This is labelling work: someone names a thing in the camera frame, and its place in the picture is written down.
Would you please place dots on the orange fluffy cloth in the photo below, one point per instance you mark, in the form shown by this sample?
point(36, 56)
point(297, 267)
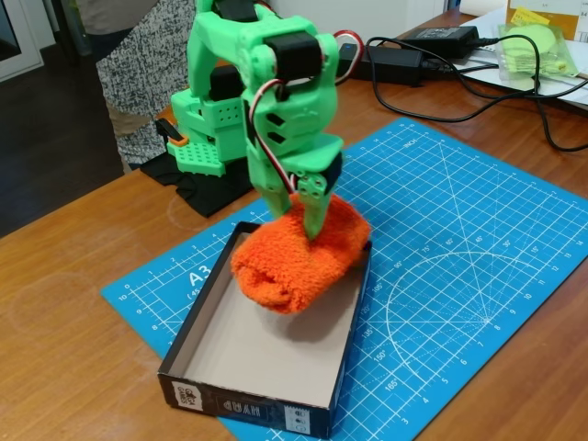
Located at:
point(294, 266)

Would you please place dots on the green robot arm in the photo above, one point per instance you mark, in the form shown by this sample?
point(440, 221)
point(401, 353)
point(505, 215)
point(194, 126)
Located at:
point(216, 32)

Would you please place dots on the black cardboard box tray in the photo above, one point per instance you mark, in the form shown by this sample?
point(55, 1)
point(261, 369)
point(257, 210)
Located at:
point(271, 349)

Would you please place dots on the black cloth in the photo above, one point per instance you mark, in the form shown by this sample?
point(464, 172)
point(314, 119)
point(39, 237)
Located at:
point(206, 197)

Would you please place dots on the large black power adapter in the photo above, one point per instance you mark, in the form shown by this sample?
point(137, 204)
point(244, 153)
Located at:
point(390, 64)

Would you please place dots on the black and orange clamp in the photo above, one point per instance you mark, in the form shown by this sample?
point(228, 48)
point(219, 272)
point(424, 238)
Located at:
point(170, 133)

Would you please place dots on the blue cutting mat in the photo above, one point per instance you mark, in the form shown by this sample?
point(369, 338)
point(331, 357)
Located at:
point(436, 298)

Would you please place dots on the slim black power adapter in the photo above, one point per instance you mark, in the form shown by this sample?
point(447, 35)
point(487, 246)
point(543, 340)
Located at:
point(441, 36)

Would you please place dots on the person in patterned clothing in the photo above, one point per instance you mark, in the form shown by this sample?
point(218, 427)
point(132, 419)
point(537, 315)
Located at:
point(128, 78)

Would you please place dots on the white paper sheets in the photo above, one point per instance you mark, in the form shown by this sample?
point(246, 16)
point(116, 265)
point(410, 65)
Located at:
point(487, 25)

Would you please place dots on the yellow label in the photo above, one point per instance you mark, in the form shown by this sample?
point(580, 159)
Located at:
point(530, 17)

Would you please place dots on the plastic bag of green parts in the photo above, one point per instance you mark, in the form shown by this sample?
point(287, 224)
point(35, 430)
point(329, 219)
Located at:
point(549, 55)

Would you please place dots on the brown cardboard box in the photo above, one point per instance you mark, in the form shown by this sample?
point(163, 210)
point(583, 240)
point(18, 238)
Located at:
point(565, 16)

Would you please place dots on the white framed glass door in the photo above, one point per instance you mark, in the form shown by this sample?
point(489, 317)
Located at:
point(18, 41)

